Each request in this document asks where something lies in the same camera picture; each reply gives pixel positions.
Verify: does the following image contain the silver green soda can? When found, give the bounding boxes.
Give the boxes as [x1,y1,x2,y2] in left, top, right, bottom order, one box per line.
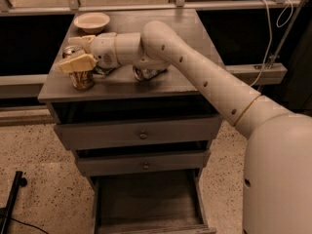
[133,66,164,81]

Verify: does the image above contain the orange soda can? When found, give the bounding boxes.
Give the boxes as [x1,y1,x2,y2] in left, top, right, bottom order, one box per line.
[62,45,95,91]

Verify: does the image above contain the metal railing frame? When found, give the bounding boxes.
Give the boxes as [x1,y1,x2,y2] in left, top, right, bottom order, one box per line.
[0,0,311,99]

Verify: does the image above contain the grey middle drawer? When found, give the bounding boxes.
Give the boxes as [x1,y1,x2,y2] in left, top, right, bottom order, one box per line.
[76,149,210,176]

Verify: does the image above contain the grey open bottom drawer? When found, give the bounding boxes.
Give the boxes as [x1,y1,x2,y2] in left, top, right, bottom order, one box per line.
[92,170,216,234]

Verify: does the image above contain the green chip bag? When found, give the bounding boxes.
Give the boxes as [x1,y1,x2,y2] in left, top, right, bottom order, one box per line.
[93,66,114,76]

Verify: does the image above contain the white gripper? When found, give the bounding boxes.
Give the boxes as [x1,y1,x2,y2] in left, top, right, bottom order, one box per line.
[58,32,118,73]

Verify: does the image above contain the black stand base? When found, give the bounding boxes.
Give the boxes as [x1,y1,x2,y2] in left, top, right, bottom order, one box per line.
[0,171,27,234]

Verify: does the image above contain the black floor cable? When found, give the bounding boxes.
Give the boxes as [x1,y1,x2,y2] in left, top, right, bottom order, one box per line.
[9,216,51,234]

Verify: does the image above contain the grey wooden drawer cabinet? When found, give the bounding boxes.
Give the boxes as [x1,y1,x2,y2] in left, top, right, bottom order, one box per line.
[37,8,237,234]

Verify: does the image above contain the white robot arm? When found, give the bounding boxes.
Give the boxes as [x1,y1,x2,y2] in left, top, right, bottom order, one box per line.
[59,20,312,234]

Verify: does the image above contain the white paper bowl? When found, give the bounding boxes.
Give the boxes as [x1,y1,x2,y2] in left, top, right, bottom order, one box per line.
[73,13,110,34]

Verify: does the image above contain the grey top drawer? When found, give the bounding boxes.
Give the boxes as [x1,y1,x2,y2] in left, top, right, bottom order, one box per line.
[55,116,220,150]

